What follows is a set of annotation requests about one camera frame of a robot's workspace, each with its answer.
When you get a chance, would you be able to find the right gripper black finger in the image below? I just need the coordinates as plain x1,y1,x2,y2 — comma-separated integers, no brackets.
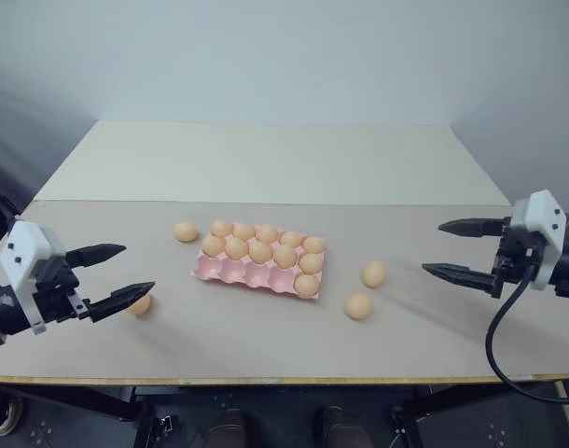
437,216,511,240
421,261,496,296

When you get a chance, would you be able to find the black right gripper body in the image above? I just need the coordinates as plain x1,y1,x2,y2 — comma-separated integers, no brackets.
490,225,548,300

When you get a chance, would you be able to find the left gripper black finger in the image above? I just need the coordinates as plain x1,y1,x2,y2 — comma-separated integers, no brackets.
63,243,128,271
80,280,157,325

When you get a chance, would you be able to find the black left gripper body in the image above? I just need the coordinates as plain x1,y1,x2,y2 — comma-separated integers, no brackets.
31,253,92,324

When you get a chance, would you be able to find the pink egg tray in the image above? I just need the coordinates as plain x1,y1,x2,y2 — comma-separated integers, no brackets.
189,219,326,301

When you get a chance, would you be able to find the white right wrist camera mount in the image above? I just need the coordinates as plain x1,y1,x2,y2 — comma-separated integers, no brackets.
510,189,568,292

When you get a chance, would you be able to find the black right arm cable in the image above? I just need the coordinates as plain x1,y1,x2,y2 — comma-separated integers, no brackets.
485,264,569,403

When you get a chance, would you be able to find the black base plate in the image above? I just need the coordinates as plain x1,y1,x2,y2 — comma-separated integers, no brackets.
400,396,569,448

